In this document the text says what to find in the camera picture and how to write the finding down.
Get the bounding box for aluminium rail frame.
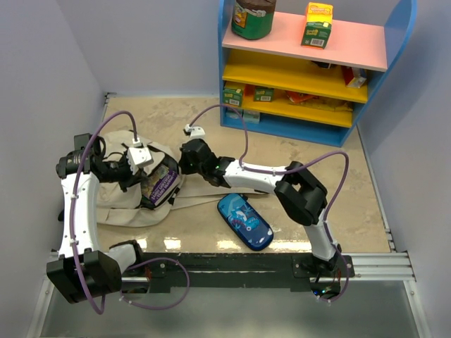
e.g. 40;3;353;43
24;92;429;338

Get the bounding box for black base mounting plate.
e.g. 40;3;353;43
122;253;355;293

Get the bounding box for light blue box right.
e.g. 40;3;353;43
242;110;261;124

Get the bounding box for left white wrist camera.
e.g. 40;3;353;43
126;146;154;175

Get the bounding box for beige canvas backpack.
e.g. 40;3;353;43
97;137;255;227

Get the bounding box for red white box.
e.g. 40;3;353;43
341;65;367;88

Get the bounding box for green box shelf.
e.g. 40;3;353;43
253;86;275;102
222;87;244;107

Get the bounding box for blue shark pencil case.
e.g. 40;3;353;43
217;193;273;251

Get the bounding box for blue colourful shelf unit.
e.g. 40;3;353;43
218;1;417;147

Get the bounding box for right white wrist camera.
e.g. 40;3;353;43
183;124;206;139

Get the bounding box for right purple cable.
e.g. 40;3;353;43
188;104;352;303

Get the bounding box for yellow green carton box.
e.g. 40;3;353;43
301;2;333;49

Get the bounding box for orange snack packet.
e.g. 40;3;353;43
285;90;318;105

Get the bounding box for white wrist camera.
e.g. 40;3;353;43
183;124;206;139
126;146;154;175

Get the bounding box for green brown jar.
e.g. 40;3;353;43
231;0;276;40

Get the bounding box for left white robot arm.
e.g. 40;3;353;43
47;133;152;303

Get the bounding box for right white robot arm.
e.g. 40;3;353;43
179;139;339;277

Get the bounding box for light blue box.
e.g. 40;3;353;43
225;107;243;120
242;110;261;124

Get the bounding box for green box middle shelf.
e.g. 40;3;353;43
253;86;275;102

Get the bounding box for purple 52-Storey Treehouse book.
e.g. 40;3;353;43
140;165;180;210

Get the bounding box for green box left shelf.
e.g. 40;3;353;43
222;87;244;107

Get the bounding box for light blue box left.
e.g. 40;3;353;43
225;107;243;120

